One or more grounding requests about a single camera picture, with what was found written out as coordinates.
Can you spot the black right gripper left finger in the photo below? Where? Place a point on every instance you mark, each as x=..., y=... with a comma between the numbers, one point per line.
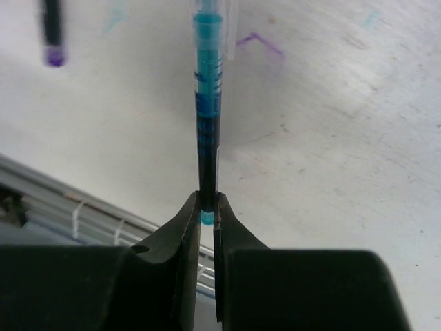
x=148, y=286

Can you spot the purple thin pen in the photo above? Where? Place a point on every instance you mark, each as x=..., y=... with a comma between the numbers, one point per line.
x=52, y=19

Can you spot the teal thin pen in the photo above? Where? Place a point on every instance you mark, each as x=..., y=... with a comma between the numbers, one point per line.
x=214, y=30

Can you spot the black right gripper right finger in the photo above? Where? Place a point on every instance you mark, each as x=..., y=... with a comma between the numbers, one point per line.
x=259, y=288

